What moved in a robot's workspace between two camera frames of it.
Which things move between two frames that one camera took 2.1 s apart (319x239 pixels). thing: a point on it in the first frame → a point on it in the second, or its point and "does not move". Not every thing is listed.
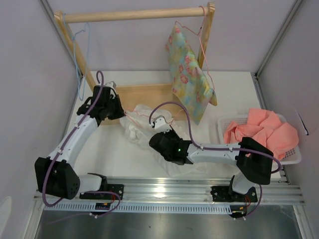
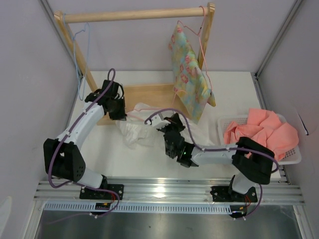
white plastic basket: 224,121 does not move
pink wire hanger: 144,114 → 155,108
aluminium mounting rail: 278,191 does not move
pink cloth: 263,126 does not move
